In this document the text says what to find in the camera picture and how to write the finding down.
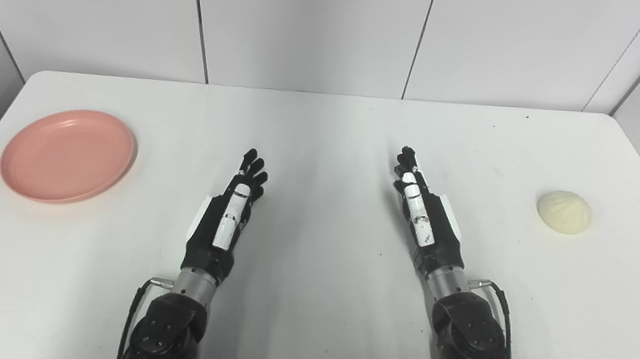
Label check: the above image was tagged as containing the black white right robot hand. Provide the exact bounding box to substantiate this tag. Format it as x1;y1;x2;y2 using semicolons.
384;145;477;282

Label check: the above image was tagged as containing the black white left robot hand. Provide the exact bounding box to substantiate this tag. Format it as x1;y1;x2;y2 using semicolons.
179;142;272;290

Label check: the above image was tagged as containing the cream steamed bun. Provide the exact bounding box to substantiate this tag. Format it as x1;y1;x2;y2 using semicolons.
534;187;596;238

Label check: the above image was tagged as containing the pink round plate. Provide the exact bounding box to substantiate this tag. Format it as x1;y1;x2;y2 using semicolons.
0;101;142;212

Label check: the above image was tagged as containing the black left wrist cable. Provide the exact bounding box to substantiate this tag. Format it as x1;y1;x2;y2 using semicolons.
117;275;174;359

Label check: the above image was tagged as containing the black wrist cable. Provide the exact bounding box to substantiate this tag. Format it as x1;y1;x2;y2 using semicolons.
461;277;519;359
117;275;174;359

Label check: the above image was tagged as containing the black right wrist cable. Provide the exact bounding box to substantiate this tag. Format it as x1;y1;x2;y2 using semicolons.
461;277;519;359

